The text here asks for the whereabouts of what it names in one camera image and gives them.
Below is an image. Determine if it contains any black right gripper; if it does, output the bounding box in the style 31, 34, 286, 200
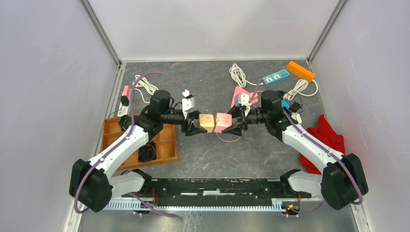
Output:
221, 105, 269, 137

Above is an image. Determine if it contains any pink cube adapter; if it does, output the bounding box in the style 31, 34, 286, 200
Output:
214, 113, 232, 133

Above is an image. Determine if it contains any beige cube adapter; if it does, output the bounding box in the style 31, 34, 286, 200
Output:
198, 114, 215, 133

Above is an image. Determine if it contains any pink thin cord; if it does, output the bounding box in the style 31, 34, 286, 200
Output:
215, 132, 242, 143

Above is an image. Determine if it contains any pink triangular power strip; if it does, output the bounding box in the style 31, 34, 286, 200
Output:
230, 86, 254, 108

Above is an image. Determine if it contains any blue square plug adapter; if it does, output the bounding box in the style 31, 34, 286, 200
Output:
281, 100, 290, 110

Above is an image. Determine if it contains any white square plug adapter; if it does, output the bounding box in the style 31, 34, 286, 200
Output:
291, 113, 302, 124

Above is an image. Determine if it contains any black power adapter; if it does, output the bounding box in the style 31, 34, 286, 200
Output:
289, 102, 302, 114

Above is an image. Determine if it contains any white cable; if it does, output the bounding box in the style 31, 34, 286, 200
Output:
132, 74, 159, 104
283, 78, 319, 101
228, 63, 264, 88

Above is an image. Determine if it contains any teal power strip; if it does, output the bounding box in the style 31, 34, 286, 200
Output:
262, 69, 290, 87

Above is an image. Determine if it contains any pink plug adapter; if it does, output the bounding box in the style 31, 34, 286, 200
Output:
122, 85, 131, 98

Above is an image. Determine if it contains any orange power strip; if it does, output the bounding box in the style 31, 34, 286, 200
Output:
286, 61, 316, 83

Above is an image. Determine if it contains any white power strip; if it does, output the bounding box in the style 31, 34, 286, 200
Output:
117, 98, 130, 117

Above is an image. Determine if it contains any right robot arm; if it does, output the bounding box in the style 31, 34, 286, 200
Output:
222, 90, 368, 210

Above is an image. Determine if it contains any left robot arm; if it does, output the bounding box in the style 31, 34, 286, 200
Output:
69, 89, 194, 214

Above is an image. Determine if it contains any orange wooden tray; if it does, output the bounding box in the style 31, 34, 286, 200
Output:
100, 117, 178, 171

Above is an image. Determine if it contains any dark rolled cloth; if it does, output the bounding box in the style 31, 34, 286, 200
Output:
138, 141, 157, 162

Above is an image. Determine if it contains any black rolled cloth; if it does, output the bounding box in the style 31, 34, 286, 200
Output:
118, 115, 132, 131

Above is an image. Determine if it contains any red cloth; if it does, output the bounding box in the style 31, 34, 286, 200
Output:
299, 114, 345, 174

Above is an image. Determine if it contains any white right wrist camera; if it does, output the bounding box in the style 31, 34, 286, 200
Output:
235, 94, 251, 111

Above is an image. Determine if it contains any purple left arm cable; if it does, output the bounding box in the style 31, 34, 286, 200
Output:
73, 72, 190, 218

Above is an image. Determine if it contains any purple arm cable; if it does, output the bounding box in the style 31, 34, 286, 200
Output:
73, 72, 190, 218
249, 78, 364, 218

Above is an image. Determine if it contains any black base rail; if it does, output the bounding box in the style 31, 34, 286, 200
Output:
131, 169, 312, 208

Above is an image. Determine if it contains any white coiled cable top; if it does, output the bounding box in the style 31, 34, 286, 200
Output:
283, 78, 319, 101

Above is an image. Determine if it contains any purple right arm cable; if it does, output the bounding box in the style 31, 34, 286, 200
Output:
249, 78, 364, 218

